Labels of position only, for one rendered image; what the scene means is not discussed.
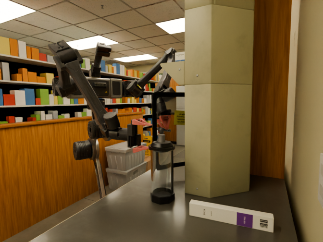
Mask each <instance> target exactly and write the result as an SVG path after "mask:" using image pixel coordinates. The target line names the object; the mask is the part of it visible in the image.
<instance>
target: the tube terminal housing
mask: <svg viewBox="0 0 323 242"><path fill-rule="evenodd" d="M253 47H254V11H252V10H246V9H240V8H233V7H227V6H221V5H214V4H210V5H206V6H201V7H197V8H193V9H189V10H185V193H187V194H193V195H198V196H203V197H207V198H213V197H218V196H223V195H229V194H236V193H241V192H247V191H249V185H250V151H251V116H252V81H253Z"/></svg>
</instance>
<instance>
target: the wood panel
mask: <svg viewBox="0 0 323 242"><path fill-rule="evenodd" d="M291 10H292V0H255V10H254V47H253V81H252V116H251V151H250V174H251V175H258V176H265V177H272V178H280V179H284V172H285V151H286V119H287V97H288V75H289V53H290V31H291Z"/></svg>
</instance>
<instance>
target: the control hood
mask: <svg viewBox="0 0 323 242"><path fill-rule="evenodd" d="M160 66H161V67H162V68H163V69H164V70H165V71H166V72H167V73H168V74H169V75H170V76H171V77H172V78H173V79H174V80H175V81H176V82H177V83H178V84H179V85H182V86H185V61H176V62H167V63H161V64H160Z"/></svg>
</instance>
